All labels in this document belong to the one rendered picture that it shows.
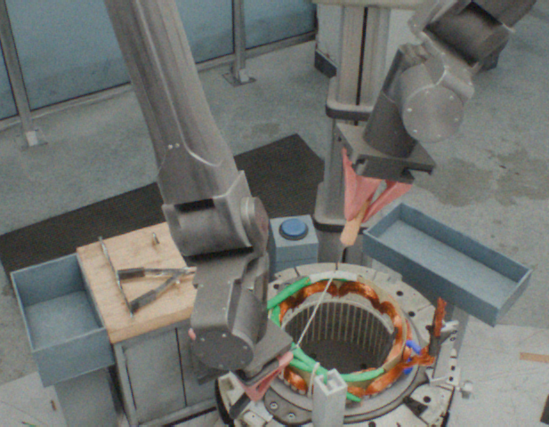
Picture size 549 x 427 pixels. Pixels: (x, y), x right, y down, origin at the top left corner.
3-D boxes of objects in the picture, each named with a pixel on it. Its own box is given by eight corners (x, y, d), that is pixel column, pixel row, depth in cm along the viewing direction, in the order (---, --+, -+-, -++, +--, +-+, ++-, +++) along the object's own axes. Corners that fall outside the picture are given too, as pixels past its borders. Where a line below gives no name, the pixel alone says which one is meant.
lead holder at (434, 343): (430, 358, 88) (434, 340, 86) (411, 334, 91) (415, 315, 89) (456, 348, 89) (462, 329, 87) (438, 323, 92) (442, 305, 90)
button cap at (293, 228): (307, 236, 126) (308, 231, 125) (284, 238, 126) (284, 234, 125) (302, 220, 129) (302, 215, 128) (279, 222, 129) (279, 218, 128)
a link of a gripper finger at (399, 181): (389, 239, 85) (422, 169, 81) (332, 233, 82) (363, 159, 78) (367, 205, 90) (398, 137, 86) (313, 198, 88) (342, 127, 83)
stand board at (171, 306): (111, 344, 108) (108, 334, 107) (78, 258, 121) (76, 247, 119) (239, 301, 115) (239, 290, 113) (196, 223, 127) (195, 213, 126)
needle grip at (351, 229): (347, 246, 87) (365, 202, 84) (336, 238, 88) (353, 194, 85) (356, 244, 88) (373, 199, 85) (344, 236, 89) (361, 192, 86)
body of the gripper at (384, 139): (431, 181, 82) (460, 121, 78) (349, 167, 78) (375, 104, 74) (408, 150, 87) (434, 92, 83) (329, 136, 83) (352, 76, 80)
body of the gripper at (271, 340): (248, 382, 79) (248, 337, 74) (188, 326, 84) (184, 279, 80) (294, 350, 82) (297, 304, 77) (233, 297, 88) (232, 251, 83)
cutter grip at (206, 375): (199, 386, 88) (197, 378, 87) (196, 382, 89) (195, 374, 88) (230, 373, 90) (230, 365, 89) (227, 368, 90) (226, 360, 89)
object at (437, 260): (496, 379, 136) (533, 269, 117) (464, 418, 129) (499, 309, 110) (383, 310, 148) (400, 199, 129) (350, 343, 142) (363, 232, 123)
